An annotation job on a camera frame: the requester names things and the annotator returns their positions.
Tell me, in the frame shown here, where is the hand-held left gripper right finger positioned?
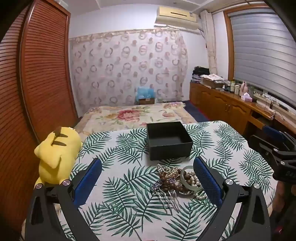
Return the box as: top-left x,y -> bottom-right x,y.
193,156 -> 272,241

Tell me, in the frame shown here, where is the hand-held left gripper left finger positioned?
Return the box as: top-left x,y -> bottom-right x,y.
24,158 -> 103,241

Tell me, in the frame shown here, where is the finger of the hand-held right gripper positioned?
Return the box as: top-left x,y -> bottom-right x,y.
249,134 -> 281,156
262,126 -> 296,149

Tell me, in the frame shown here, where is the white pearl necklace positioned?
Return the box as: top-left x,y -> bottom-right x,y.
186,170 -> 208,200

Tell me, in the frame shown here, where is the pale green jade bangle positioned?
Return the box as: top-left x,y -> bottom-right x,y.
180,166 -> 203,195

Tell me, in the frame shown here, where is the silver hair comb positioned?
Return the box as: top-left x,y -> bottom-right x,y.
151,181 -> 183,212

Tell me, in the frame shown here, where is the brown wooden bead bracelet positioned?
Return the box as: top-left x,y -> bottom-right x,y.
157,164 -> 185,186

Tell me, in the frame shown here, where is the black square box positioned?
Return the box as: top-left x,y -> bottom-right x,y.
146,121 -> 193,161

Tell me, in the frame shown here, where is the person's right forearm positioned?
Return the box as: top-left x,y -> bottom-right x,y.
269,179 -> 296,241

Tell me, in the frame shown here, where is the yellow plush toy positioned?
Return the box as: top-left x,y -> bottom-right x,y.
34,126 -> 83,188

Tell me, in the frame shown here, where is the leaf print tablecloth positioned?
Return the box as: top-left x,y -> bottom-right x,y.
59,120 -> 278,241

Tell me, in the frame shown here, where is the long wooden cabinet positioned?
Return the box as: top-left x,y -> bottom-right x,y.
189,81 -> 296,139

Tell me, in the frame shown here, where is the cluster of small bottles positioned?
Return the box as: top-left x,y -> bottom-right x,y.
222,80 -> 241,94

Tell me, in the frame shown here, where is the floral bedspread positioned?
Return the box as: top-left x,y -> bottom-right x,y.
74,101 -> 197,135

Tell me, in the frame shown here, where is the cardboard box with floral cloth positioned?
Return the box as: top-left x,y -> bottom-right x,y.
200,74 -> 226,89

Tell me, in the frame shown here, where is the grey window blind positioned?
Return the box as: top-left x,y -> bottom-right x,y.
230,9 -> 296,98

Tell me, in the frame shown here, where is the pile of folded clothes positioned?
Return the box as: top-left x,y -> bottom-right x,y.
192,66 -> 210,82

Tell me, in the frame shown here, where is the light blue bag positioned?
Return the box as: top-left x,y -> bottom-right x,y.
136,87 -> 156,100

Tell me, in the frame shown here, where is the wrapped air conditioner pipe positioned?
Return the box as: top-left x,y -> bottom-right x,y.
200,10 -> 219,75

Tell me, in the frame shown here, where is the wooden louvered wardrobe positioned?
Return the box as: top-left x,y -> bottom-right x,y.
0,0 -> 78,234

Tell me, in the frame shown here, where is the white air conditioner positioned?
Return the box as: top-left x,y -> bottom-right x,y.
154,6 -> 200,30

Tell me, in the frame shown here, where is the tangle of black cables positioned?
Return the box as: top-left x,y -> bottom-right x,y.
261,94 -> 287,116

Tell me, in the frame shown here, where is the wooden window frame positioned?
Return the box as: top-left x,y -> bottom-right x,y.
223,10 -> 234,81

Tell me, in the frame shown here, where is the ring pattern curtain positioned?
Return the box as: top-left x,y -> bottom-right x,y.
69,29 -> 188,118

